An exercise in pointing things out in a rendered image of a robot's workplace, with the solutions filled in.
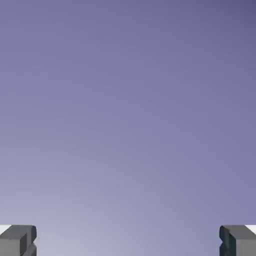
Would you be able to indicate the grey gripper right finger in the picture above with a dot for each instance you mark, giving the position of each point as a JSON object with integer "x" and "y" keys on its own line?
{"x": 240, "y": 240}

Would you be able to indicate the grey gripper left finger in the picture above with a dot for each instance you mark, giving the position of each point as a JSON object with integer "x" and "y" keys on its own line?
{"x": 16, "y": 240}

